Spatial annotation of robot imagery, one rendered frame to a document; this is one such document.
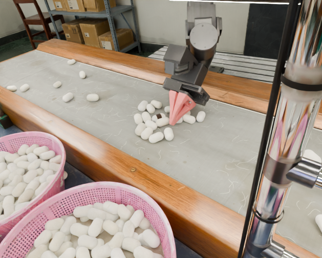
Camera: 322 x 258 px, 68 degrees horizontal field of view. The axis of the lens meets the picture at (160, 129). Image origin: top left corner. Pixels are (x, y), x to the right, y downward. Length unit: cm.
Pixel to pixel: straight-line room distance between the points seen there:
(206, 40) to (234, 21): 213
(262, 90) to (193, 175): 33
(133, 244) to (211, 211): 13
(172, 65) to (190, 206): 27
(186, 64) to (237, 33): 216
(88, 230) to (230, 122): 39
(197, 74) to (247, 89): 19
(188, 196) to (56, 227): 23
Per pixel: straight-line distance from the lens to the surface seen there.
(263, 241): 27
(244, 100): 66
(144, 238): 41
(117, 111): 68
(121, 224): 44
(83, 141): 57
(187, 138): 55
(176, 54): 50
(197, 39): 52
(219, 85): 70
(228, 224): 39
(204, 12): 63
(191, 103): 58
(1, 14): 521
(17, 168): 63
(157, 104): 65
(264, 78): 97
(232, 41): 270
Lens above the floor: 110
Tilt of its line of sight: 38 degrees down
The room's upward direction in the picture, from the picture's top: 8 degrees counter-clockwise
